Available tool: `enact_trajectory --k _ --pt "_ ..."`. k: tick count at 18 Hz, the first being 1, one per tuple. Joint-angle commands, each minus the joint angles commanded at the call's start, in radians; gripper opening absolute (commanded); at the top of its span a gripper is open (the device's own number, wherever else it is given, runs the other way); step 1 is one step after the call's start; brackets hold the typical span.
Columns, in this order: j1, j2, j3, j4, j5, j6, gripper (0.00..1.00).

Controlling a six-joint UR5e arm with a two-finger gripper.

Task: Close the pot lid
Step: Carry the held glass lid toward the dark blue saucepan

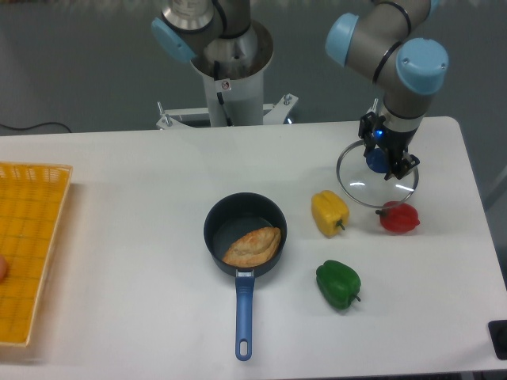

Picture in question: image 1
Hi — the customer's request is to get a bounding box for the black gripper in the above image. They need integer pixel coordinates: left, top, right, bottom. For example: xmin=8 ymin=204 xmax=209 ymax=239
xmin=358 ymin=112 xmax=421 ymax=181

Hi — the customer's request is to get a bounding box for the glass lid blue knob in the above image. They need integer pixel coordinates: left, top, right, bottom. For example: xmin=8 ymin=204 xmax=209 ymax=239
xmin=336 ymin=140 xmax=419 ymax=209

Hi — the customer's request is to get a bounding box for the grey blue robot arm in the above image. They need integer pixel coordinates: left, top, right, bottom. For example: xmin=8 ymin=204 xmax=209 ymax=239
xmin=151 ymin=1 xmax=448 ymax=179

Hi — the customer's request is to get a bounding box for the red bell pepper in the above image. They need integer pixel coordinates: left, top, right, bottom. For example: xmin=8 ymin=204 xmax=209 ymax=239
xmin=375 ymin=201 xmax=420 ymax=234

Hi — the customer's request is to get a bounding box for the yellow bell pepper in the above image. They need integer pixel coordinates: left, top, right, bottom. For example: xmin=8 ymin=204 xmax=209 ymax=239
xmin=311 ymin=190 xmax=349 ymax=238

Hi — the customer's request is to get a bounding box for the green bell pepper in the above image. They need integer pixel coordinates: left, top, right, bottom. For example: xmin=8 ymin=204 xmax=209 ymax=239
xmin=316 ymin=260 xmax=361 ymax=310

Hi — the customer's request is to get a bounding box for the baked pastry turnover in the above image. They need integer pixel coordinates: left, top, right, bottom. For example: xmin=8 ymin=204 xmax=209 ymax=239
xmin=222 ymin=227 xmax=281 ymax=268

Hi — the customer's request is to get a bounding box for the dark blue saucepan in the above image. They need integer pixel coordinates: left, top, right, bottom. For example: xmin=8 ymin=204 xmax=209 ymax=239
xmin=204 ymin=192 xmax=288 ymax=361

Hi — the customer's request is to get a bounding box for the black device at table edge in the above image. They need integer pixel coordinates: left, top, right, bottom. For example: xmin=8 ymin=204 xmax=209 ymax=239
xmin=488 ymin=320 xmax=507 ymax=360

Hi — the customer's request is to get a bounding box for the yellow woven basket tray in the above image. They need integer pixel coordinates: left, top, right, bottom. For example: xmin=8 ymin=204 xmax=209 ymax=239
xmin=1 ymin=161 xmax=73 ymax=347

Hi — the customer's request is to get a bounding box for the white metal base frame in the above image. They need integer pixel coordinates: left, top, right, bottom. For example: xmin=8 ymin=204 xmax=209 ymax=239
xmin=155 ymin=93 xmax=379 ymax=131

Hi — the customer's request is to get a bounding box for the black cable on floor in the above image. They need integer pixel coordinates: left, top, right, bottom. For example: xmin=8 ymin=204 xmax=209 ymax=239
xmin=0 ymin=121 xmax=72 ymax=134

